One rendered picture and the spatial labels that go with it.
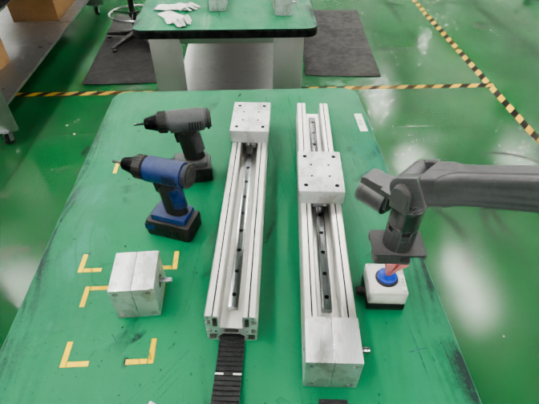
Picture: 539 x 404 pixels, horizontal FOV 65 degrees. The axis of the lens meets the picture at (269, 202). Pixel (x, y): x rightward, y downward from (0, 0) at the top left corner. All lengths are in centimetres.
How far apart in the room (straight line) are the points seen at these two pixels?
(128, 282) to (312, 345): 38
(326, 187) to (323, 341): 39
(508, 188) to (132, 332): 73
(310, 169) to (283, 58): 138
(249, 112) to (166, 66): 121
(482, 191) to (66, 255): 91
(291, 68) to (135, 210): 147
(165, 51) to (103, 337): 173
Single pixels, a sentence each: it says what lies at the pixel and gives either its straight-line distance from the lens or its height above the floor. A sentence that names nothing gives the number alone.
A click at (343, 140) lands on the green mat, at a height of 78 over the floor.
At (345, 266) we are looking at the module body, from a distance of 92.
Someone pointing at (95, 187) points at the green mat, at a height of 78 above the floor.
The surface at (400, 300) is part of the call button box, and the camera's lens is 95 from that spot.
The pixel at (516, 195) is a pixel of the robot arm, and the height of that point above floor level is 120.
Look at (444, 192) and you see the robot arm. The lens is 69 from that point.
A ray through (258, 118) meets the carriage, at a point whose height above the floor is 90.
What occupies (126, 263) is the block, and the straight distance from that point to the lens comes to 94.
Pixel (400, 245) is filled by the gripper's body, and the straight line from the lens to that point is 83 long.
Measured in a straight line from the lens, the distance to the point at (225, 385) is 85.
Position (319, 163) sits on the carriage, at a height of 90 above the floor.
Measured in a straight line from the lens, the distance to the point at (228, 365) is 87.
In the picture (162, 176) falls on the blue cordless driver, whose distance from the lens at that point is 96.
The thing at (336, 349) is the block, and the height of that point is 87.
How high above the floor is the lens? 157
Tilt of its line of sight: 43 degrees down
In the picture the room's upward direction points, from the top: straight up
